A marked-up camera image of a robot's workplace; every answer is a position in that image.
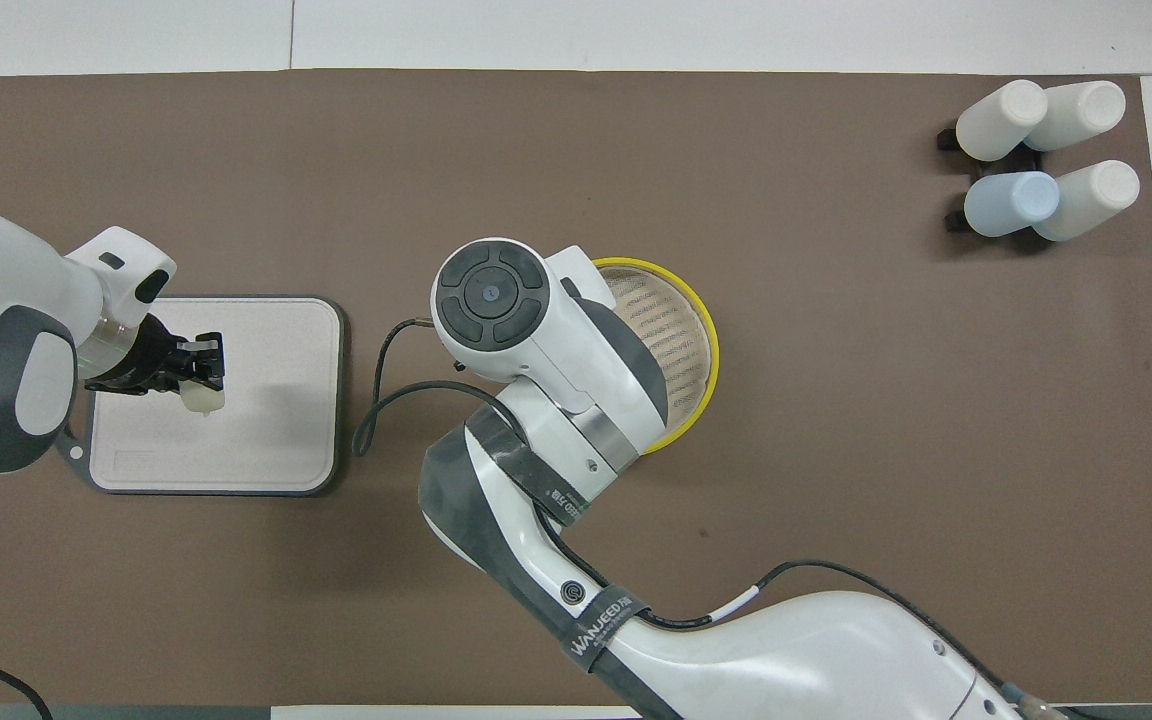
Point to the light blue cup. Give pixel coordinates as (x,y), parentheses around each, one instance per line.
(1011,203)

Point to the white steamed bun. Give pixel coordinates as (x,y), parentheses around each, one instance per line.
(208,402)

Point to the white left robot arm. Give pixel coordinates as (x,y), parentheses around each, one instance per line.
(6,340)

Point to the white cup blue rim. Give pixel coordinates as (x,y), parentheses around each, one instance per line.
(1081,112)

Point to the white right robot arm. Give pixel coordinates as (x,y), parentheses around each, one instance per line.
(556,400)

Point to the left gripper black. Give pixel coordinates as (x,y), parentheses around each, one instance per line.
(151,365)

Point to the brown table mat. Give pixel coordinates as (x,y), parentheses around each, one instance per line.
(836,400)

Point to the black cup rack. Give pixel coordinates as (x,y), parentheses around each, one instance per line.
(951,138)

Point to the yellow steamer tier with slats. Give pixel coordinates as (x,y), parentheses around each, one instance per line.
(681,340)

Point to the grey cutting board black rim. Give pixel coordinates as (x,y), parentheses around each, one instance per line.
(266,400)

